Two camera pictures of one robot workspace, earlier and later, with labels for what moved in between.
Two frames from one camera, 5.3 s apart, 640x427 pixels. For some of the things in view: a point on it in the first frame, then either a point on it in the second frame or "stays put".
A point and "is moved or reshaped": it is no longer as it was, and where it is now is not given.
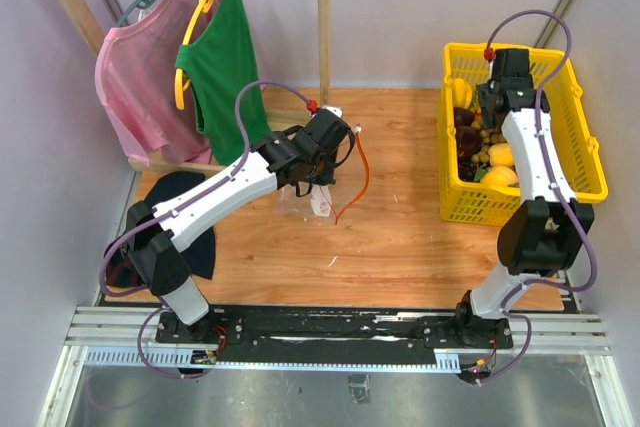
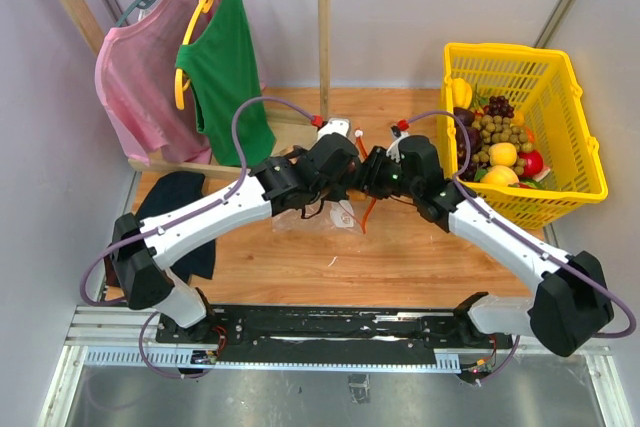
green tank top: x=218 y=57 stays put
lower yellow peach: x=499 y=176 stays put
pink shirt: x=136 y=73 stays put
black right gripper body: x=491 y=88 -> x=383 y=176
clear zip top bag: x=318 y=203 is moved or reshaped
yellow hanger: x=202 y=0 stays put
